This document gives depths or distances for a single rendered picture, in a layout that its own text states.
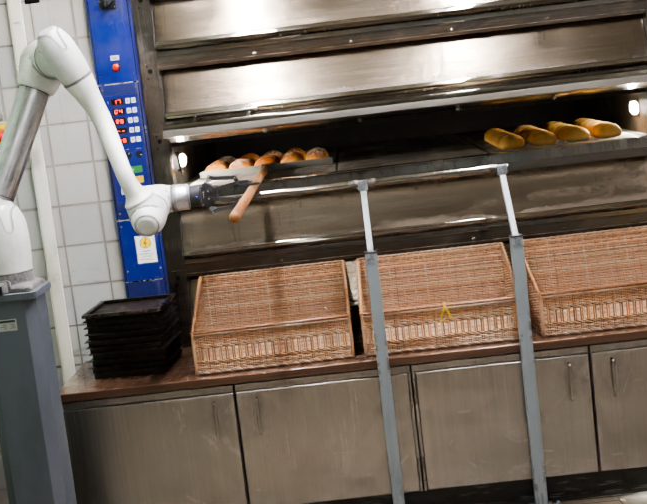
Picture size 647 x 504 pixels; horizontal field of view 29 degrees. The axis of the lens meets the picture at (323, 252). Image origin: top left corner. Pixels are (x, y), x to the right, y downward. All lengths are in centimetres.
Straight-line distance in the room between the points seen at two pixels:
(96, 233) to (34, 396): 102
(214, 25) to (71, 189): 82
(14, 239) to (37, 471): 72
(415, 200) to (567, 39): 81
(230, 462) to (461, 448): 79
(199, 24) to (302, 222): 82
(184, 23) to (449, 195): 117
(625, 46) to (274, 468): 199
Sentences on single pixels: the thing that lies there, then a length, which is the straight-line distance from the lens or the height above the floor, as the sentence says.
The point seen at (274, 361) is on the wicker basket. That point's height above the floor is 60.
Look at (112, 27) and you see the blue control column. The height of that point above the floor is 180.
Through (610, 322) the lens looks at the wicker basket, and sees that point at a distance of 436.
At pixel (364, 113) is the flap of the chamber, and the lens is 453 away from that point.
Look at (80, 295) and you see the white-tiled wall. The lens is 486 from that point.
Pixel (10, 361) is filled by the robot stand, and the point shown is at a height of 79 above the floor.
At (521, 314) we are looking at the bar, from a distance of 420.
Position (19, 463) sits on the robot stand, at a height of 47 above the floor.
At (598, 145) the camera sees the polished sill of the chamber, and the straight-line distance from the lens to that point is 478.
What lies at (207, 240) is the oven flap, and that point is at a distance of 474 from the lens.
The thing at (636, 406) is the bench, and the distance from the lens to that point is 440.
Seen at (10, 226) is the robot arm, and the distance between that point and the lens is 393.
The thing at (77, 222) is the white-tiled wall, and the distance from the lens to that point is 482.
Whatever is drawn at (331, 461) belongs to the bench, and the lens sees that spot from 434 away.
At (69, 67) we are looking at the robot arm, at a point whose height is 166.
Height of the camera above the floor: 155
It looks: 8 degrees down
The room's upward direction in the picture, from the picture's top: 7 degrees counter-clockwise
